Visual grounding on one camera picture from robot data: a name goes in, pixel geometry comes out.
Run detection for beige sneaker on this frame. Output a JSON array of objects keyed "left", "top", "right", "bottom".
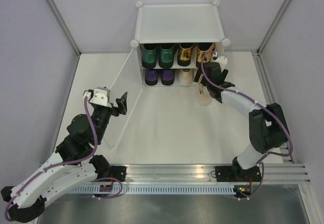
[
  {"left": 179, "top": 68, "right": 193, "bottom": 86},
  {"left": 196, "top": 75, "right": 212, "bottom": 106}
]

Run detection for gold pointed shoe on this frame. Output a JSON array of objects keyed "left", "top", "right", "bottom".
[
  {"left": 196, "top": 42, "right": 216, "bottom": 68},
  {"left": 177, "top": 42, "right": 196, "bottom": 67}
]

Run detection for white cabinet door panel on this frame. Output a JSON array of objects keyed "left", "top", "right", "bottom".
[{"left": 103, "top": 49, "right": 142, "bottom": 149}]

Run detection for gold pointed shoe front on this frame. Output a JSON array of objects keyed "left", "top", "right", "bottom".
[{"left": 196, "top": 42, "right": 216, "bottom": 68}]

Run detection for beige sneaker front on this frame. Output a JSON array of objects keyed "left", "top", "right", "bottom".
[{"left": 196, "top": 75, "right": 212, "bottom": 106}]

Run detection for purple loafer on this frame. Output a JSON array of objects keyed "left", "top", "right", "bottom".
[
  {"left": 144, "top": 69, "right": 158, "bottom": 86},
  {"left": 161, "top": 69, "right": 175, "bottom": 86}
]

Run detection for green loafer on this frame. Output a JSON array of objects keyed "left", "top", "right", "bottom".
[
  {"left": 159, "top": 43, "right": 177, "bottom": 69},
  {"left": 141, "top": 43, "right": 158, "bottom": 69}
]

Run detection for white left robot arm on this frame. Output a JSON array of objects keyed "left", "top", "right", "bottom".
[{"left": 1, "top": 88, "right": 128, "bottom": 223}]

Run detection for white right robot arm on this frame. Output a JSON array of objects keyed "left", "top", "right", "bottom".
[{"left": 194, "top": 62, "right": 293, "bottom": 181}]

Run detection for white plastic shoe cabinet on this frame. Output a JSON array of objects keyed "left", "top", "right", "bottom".
[{"left": 129, "top": 0, "right": 231, "bottom": 88}]

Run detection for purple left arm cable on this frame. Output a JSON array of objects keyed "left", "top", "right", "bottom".
[{"left": 5, "top": 96, "right": 98, "bottom": 221}]

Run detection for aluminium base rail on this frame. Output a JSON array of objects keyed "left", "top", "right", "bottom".
[{"left": 34, "top": 163, "right": 311, "bottom": 184}]

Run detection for white slotted cable duct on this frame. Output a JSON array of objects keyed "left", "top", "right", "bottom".
[{"left": 69, "top": 184, "right": 235, "bottom": 195}]

